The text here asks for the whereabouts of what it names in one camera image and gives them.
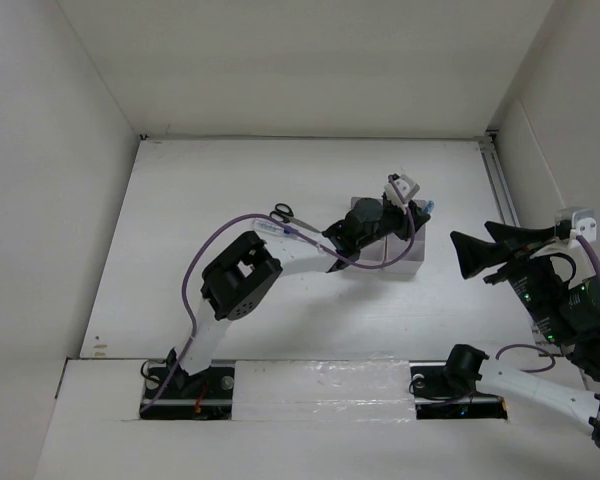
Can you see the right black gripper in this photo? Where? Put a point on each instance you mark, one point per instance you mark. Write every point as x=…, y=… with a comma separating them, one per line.
x=473, y=253

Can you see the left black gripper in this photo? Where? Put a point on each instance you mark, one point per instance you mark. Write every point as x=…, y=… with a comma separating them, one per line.
x=402, y=218

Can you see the black handled scissors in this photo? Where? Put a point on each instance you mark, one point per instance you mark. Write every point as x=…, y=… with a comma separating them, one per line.
x=283, y=213

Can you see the clear glue bottle blue cap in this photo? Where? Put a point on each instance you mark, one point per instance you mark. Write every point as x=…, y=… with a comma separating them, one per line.
x=268, y=230

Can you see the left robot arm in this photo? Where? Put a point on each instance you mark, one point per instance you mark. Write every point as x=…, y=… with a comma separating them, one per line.
x=236, y=281

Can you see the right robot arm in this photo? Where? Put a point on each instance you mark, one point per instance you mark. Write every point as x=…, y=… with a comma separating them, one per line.
x=577, y=335

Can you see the left white organizer box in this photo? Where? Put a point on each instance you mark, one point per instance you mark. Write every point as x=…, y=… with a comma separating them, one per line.
x=374, y=253

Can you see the white organizer box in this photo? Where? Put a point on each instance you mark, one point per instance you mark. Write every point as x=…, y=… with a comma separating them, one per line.
x=374, y=253
x=412, y=261

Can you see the right white organizer box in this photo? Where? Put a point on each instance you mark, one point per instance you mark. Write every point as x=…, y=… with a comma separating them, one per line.
x=412, y=261

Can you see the white taped panel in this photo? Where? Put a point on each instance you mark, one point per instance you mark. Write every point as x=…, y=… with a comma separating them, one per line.
x=370, y=391

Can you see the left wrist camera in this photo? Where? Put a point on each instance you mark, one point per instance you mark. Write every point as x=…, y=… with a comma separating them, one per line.
x=400, y=189

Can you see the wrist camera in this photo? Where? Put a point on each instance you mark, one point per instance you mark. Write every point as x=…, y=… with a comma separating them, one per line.
x=400, y=189
x=570, y=224

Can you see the aluminium rail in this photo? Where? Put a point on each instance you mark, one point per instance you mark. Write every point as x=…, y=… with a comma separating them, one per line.
x=495, y=173

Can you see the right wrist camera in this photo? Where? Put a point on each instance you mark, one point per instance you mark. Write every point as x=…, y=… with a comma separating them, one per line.
x=570, y=224

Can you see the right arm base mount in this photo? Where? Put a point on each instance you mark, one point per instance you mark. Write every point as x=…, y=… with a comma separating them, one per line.
x=436, y=399

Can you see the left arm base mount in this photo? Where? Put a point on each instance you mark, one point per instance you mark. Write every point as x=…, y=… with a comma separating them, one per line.
x=207, y=396

